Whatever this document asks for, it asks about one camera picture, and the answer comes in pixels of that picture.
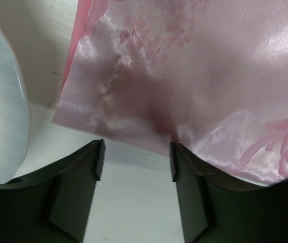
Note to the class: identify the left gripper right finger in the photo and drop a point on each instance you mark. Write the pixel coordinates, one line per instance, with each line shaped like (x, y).
(217, 207)

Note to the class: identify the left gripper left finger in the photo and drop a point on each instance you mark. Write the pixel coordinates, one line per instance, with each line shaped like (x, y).
(52, 204)

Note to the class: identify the pink rose satin cloth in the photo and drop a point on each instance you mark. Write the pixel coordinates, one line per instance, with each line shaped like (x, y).
(212, 75)

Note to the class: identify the white round plate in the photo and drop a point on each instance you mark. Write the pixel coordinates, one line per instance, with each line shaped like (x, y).
(14, 113)

